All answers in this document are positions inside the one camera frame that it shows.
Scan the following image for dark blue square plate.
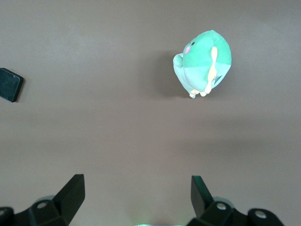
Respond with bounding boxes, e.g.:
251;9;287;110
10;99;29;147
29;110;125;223
0;67;24;103

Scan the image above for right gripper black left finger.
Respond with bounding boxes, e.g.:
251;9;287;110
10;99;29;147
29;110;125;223
0;174;85;226

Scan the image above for green dinosaur plush toy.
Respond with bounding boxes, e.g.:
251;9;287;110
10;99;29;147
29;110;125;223
173;30;232;99

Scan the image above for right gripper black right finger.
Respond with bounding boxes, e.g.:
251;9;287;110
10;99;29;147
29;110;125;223
185;175;285;226

